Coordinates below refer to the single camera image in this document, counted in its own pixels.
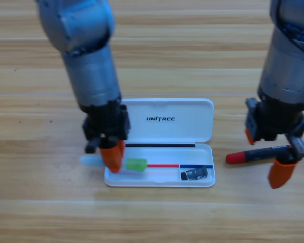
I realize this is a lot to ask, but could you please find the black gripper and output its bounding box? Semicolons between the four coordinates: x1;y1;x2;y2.
244;97;304;190
78;97;131;174

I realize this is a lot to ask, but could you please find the red and black marker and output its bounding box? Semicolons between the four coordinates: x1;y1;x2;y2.
225;144;293;164

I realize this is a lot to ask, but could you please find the green-capped white highlighter pen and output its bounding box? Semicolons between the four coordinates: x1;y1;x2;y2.
80;155;148;173

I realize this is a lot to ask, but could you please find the white Unitree pencil case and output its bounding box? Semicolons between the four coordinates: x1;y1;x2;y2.
104;98;216;188

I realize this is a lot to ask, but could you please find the black eraser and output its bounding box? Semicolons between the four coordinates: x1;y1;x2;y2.
180;166;209;181

